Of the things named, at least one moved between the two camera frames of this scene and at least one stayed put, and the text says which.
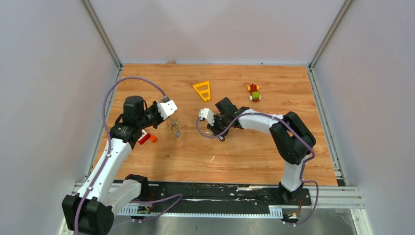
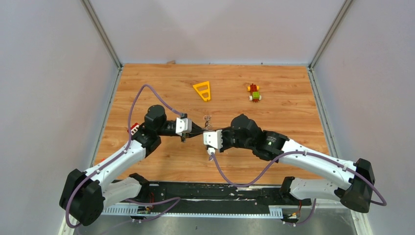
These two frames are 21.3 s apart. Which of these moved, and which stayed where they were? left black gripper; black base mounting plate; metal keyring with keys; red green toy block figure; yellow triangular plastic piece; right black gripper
Moved: metal keyring with keys; right black gripper; left black gripper
Stayed: black base mounting plate; yellow triangular plastic piece; red green toy block figure
